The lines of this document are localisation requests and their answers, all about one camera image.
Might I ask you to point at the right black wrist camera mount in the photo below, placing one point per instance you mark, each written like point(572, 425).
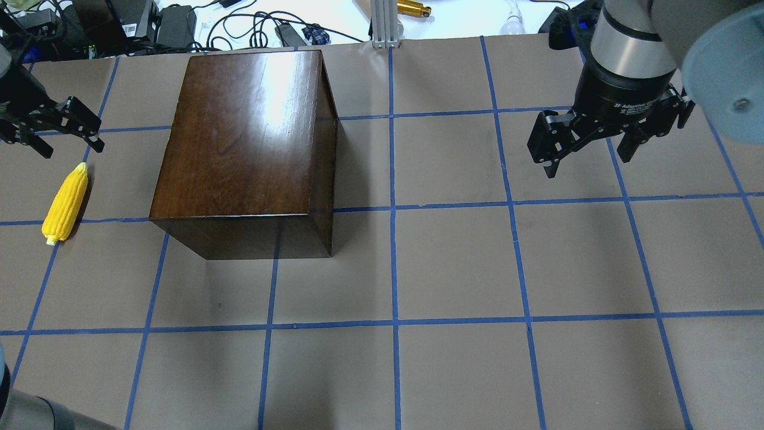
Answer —
point(572, 27)

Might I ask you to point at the dark wooden drawer cabinet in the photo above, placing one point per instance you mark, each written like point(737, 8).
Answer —
point(249, 168)

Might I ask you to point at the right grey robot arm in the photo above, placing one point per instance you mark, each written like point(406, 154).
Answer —
point(646, 66)

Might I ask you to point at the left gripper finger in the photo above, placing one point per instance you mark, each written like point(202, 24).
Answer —
point(73, 117)
point(19, 133)

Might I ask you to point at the aluminium frame post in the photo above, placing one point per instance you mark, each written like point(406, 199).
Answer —
point(384, 24)

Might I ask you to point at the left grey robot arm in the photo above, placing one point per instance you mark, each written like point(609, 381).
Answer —
point(25, 411)

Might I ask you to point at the gold metal cylinder tool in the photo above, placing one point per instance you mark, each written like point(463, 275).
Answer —
point(413, 9)

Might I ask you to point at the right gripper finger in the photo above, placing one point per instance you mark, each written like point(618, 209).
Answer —
point(673, 108)
point(554, 136)

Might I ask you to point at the black power adapter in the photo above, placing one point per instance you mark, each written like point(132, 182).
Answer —
point(175, 27)

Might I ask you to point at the yellow plastic corn cob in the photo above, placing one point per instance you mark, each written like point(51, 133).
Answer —
point(65, 207)

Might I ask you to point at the black power brick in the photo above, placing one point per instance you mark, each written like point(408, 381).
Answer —
point(288, 36)

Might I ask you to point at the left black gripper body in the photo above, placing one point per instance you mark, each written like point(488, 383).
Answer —
point(16, 91)

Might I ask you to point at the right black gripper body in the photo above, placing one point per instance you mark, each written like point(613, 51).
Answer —
point(621, 94)

